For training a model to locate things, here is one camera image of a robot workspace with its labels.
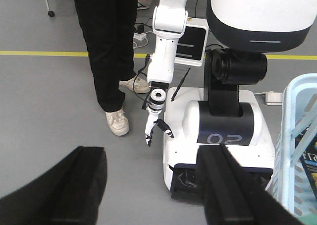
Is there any white robot wheeled base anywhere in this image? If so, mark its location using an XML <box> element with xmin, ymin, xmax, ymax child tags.
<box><xmin>162</xmin><ymin>48</ymin><xmax>277</xmax><ymax>198</ymax></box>

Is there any Franzzi cookie box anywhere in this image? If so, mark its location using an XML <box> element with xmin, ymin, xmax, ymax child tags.
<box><xmin>300</xmin><ymin>135</ymin><xmax>317</xmax><ymax>200</ymax></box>

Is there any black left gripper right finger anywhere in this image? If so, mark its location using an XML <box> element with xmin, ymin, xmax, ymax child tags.
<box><xmin>197</xmin><ymin>145</ymin><xmax>301</xmax><ymax>225</ymax></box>

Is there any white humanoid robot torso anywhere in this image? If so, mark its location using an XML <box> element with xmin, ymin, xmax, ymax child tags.
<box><xmin>206</xmin><ymin>0</ymin><xmax>317</xmax><ymax>53</ymax></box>

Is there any blue basket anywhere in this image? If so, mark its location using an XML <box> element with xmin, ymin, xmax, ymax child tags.
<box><xmin>266</xmin><ymin>73</ymin><xmax>317</xmax><ymax>225</ymax></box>

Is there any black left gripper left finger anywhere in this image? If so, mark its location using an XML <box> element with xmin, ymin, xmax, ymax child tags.
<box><xmin>0</xmin><ymin>146</ymin><xmax>107</xmax><ymax>225</ymax></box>

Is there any white floor pedal box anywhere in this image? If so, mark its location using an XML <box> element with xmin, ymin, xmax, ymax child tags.
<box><xmin>265</xmin><ymin>91</ymin><xmax>283</xmax><ymax>106</ymax></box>

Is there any robot hand image left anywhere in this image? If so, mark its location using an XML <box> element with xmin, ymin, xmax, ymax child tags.
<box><xmin>145</xmin><ymin>110</ymin><xmax>175</xmax><ymax>148</ymax></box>

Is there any seated person grey jacket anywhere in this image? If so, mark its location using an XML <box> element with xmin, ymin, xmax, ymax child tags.
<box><xmin>74</xmin><ymin>0</ymin><xmax>150</xmax><ymax>136</ymax></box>

